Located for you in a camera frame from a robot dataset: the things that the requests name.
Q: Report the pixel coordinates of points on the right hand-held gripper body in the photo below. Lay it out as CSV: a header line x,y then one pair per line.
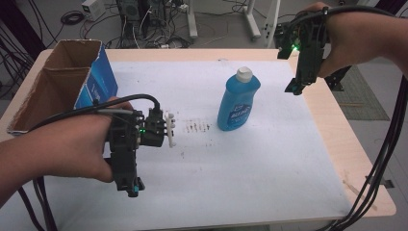
x,y
309,41

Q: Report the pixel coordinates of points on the blue cardboard box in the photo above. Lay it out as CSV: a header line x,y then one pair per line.
x,y
64,86

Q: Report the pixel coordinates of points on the person's left hand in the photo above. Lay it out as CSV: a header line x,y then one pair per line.
x,y
80,144

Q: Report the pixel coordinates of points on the black metal frame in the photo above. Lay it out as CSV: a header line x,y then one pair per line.
x,y
336,78

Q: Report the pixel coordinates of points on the white electronic device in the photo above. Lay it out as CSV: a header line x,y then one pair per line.
x,y
93,9

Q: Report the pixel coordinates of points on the small black floor plate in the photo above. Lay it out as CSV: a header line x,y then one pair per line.
x,y
383,183

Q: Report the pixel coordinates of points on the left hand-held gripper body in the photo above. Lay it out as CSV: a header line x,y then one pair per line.
x,y
123,144

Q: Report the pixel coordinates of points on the grey floor mat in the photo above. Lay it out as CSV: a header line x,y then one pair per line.
x,y
362,96

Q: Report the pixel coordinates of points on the blue detergent bottle white cap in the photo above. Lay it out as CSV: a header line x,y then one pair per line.
x,y
237,102

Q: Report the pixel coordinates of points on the dark computer tower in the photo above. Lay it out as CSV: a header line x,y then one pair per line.
x,y
128,9

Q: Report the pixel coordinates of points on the white metal stand leg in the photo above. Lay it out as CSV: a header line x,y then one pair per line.
x,y
251,19
191,19
272,24

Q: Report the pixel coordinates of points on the thin wooden stick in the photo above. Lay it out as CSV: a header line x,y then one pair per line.
x,y
359,194

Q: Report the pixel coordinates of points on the person's right hand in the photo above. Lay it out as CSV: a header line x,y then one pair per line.
x,y
356,38

